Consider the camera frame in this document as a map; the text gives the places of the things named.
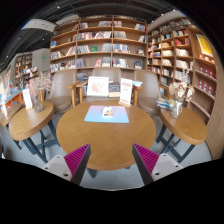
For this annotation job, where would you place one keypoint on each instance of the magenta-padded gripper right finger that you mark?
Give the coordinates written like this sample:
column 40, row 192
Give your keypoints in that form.
column 163, row 165

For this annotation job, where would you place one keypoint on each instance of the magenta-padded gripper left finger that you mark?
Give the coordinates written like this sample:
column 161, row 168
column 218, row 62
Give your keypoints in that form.
column 58, row 165

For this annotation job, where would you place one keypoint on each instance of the white orange computer mouse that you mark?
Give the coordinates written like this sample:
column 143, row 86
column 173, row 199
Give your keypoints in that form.
column 107, row 111

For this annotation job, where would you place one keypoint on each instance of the blue pink gradient mouse pad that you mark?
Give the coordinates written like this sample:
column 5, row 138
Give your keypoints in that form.
column 95, row 116

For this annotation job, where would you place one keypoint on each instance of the round wooden side table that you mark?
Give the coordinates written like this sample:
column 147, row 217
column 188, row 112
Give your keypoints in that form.
column 30, row 121
column 183, row 128

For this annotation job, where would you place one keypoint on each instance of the glass vase with beige flowers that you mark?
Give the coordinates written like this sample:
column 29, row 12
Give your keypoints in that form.
column 176, row 108

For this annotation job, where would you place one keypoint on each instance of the stack of books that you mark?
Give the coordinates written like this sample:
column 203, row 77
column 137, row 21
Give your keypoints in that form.
column 164, row 104

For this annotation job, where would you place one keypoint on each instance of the glass vase with pink flowers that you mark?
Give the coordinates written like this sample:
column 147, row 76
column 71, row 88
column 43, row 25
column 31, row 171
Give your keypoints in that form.
column 37, row 105

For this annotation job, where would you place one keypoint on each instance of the small white table sign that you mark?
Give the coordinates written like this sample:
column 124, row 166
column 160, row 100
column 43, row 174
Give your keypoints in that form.
column 27, row 98

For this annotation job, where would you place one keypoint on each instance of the brown upholstered armchair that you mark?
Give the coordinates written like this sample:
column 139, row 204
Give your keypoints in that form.
column 148, row 90
column 106, row 71
column 60, row 90

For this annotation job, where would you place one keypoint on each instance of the white sign in wooden base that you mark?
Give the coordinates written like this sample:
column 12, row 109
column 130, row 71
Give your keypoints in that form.
column 125, row 91

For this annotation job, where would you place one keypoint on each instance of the colourful book display stand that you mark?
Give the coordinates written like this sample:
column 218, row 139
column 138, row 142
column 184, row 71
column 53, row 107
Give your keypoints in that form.
column 8, row 96

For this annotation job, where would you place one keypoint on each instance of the light blue flat books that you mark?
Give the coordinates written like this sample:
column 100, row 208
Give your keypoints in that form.
column 137, row 83

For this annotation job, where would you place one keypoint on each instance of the white framed picture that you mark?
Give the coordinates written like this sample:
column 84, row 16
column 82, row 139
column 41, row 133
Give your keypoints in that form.
column 97, row 86

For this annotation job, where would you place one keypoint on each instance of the dark book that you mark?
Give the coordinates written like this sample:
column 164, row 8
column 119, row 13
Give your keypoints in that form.
column 114, row 88

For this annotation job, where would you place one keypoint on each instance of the tall wooden bookshelf with poster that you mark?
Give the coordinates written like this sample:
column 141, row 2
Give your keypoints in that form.
column 200, row 80

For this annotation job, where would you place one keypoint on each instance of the distant wooden bookshelf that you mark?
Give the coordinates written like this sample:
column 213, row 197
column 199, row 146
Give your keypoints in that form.
column 22, row 66

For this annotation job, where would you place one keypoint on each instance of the wide wooden bookshelf unit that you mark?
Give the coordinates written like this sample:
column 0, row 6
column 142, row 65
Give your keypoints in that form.
column 98, row 41

